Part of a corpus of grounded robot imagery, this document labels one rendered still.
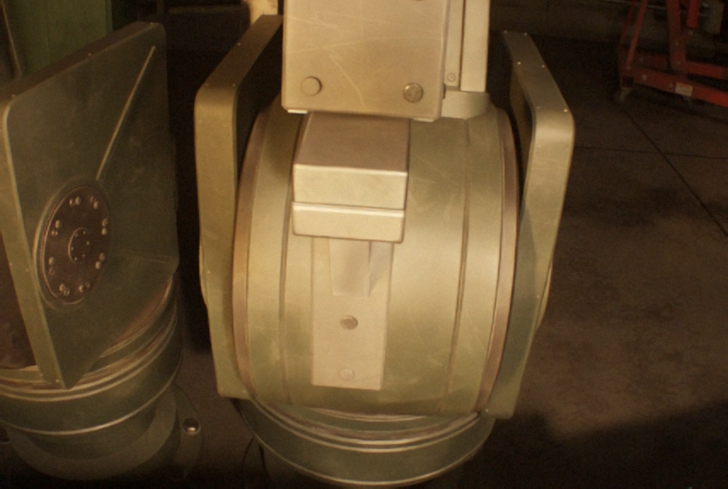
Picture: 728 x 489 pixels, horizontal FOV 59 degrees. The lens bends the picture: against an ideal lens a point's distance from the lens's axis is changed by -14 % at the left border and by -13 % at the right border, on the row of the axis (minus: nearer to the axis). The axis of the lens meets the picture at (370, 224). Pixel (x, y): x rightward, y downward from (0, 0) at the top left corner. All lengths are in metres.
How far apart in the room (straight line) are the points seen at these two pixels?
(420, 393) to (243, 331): 0.17
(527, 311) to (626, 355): 1.56
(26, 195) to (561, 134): 0.52
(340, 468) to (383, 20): 0.76
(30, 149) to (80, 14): 1.98
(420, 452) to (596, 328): 1.51
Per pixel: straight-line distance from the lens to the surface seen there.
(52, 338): 0.84
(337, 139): 0.20
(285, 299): 0.63
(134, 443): 1.19
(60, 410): 1.01
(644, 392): 2.17
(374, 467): 0.92
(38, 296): 0.80
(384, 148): 0.20
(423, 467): 0.94
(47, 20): 2.75
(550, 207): 0.68
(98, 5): 2.67
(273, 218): 0.63
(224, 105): 0.65
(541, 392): 2.07
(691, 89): 4.50
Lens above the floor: 1.38
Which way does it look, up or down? 31 degrees down
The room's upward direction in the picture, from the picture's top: 3 degrees clockwise
